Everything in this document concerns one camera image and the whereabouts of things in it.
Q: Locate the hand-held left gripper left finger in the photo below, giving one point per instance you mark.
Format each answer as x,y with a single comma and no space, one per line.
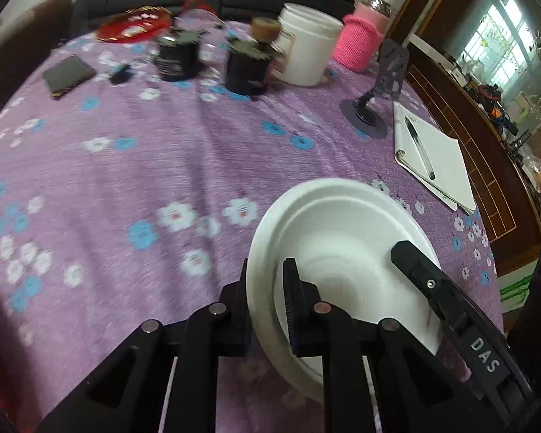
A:
234,324

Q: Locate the black pen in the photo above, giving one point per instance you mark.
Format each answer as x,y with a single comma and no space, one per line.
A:
418,146

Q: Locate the white plastic jar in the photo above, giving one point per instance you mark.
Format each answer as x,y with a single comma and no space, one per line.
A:
306,49

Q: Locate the red glass plate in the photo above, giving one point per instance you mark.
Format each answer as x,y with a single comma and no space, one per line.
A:
130,27

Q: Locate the pink knitted bottle holder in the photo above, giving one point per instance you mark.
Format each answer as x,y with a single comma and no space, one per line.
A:
358,40

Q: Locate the black phone stand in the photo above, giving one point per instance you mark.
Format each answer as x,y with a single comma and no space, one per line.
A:
390,67

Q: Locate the clear glass bowl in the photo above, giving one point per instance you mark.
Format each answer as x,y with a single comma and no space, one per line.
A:
203,17

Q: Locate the dark round jar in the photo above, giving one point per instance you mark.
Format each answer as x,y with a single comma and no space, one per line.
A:
178,61

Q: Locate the bamboo wall sticker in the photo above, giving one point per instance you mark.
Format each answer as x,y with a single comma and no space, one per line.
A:
514,288

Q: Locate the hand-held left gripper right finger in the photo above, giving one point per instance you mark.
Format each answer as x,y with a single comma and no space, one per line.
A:
293,306

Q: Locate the black smartphone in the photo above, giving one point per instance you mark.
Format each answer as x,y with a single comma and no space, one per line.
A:
67,76

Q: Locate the white notebook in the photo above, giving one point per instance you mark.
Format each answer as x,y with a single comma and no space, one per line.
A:
442,162

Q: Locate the purple floral tablecloth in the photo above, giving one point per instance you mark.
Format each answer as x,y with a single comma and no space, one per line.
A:
139,167

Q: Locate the brick-pattern wooden counter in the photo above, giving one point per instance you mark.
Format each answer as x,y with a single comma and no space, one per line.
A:
478,144

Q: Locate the white paper bowl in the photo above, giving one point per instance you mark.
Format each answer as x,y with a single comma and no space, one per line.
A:
263,252
351,248

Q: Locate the brown upholstered chair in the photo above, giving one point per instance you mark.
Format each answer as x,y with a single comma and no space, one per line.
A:
27,27

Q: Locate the dark bottle with cork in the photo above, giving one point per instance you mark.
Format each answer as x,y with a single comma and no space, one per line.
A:
248,72

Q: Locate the small black object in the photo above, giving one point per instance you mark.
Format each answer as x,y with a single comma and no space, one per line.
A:
120,74

